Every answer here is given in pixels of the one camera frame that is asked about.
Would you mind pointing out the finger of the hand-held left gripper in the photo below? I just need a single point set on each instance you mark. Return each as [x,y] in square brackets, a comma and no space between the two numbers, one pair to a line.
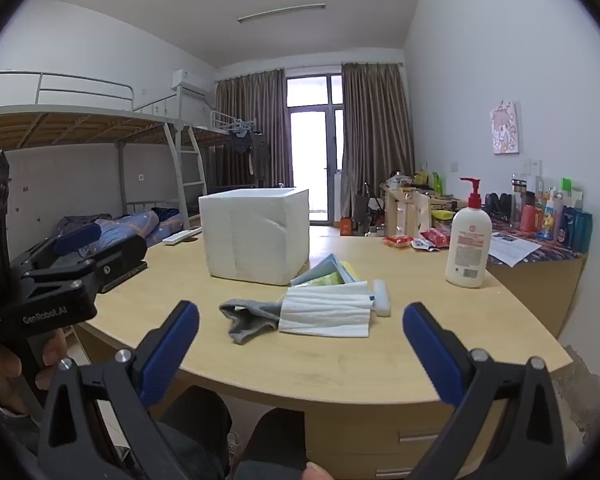
[115,260]
[77,238]

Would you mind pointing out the white air conditioner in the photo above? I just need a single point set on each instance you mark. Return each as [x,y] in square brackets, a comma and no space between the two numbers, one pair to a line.
[192,80]

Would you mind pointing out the white eraser block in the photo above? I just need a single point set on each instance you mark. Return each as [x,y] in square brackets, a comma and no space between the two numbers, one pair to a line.
[382,300]

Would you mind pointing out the glass balcony door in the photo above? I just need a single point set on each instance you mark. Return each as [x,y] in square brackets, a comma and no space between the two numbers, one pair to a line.
[307,160]

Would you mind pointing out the yellow sponge cloth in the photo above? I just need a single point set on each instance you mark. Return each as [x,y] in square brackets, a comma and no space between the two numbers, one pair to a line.
[349,267]

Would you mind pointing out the white blue snack packet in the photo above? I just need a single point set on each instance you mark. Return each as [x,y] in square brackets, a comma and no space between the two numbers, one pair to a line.
[422,245]

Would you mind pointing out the ceiling tube light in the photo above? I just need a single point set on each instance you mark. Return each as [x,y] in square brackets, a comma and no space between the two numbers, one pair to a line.
[280,12]

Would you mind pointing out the white paper sheet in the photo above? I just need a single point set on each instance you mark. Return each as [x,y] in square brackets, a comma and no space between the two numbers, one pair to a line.
[512,250]

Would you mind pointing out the grey sock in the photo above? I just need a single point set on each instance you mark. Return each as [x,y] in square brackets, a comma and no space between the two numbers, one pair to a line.
[250,317]

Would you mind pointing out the brown curtain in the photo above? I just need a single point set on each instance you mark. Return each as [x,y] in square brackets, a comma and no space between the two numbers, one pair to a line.
[250,110]
[375,125]

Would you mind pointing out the black headphones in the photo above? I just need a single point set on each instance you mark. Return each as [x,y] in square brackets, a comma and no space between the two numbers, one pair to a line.
[495,204]

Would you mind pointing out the wooden chair smiley cutout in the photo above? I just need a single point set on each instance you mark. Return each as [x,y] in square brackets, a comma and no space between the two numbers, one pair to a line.
[422,215]

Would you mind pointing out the red snack packet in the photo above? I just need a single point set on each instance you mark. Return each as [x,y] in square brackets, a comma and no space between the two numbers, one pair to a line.
[435,236]
[397,241]

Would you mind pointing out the white wall socket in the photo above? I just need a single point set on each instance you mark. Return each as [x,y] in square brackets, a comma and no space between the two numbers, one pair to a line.
[535,164]

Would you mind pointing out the white foam box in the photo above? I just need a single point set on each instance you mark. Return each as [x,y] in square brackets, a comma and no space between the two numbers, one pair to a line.
[255,235]

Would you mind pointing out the row of toiletry bottles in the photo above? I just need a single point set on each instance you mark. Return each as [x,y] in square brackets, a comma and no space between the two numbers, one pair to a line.
[560,225]

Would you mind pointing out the hanging dark clothes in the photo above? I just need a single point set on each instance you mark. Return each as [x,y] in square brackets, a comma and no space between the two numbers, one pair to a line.
[257,155]

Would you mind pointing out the person's left leg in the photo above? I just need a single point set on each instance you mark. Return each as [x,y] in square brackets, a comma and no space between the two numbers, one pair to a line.
[195,430]

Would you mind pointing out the orange container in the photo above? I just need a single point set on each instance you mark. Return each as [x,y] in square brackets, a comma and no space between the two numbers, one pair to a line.
[346,226]

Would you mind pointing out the pink cartoon wall poster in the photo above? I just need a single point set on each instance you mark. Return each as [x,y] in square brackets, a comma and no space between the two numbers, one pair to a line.
[505,130]

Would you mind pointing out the black folding trolley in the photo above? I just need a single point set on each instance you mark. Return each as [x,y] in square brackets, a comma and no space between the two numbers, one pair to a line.
[367,210]

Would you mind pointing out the green bag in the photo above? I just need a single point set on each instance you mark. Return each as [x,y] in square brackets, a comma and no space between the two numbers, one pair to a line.
[437,182]

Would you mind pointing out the person's leg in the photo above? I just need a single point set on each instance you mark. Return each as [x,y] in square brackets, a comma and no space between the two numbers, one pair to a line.
[195,430]
[275,440]

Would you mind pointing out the blue orange quilt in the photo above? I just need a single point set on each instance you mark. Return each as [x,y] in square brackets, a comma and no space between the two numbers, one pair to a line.
[130,225]

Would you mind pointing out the white bunk bed ladder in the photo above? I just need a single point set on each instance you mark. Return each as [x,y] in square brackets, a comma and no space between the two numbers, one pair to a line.
[190,185]

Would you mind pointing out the white remote control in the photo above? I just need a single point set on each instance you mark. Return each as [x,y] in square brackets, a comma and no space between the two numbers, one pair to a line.
[180,236]

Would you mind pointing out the person's left hand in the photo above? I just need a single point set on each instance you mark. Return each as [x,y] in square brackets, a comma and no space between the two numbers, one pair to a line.
[0,362]

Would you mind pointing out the patterned tablecloth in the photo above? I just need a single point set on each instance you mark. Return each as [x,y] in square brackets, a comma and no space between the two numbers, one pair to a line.
[555,252]

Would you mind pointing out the metal bunk bed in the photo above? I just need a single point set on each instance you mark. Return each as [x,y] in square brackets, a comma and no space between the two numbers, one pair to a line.
[55,125]
[225,122]

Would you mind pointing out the yellow box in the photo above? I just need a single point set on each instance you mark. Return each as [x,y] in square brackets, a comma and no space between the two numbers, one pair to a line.
[421,178]

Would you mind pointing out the wooden desk with drawers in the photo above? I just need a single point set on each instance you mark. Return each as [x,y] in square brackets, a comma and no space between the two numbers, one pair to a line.
[397,210]

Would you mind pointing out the person's right leg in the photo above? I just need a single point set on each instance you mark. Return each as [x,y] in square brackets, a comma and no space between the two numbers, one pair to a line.
[275,440]

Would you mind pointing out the yellow packet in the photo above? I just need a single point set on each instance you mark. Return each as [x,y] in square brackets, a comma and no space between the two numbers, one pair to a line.
[442,214]

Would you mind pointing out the white lotion pump bottle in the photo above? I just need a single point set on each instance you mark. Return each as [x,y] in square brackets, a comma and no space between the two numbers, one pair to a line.
[467,245]

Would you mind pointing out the blue face mask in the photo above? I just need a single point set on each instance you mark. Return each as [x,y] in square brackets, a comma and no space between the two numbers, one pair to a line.
[322,266]

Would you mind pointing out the person's right hand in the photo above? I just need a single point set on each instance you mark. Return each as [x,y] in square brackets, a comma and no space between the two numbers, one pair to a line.
[316,472]

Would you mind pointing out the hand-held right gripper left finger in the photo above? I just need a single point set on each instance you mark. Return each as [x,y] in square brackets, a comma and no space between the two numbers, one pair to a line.
[172,350]

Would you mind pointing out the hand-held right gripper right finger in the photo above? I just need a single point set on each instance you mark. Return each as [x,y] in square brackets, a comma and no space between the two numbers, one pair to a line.
[427,350]

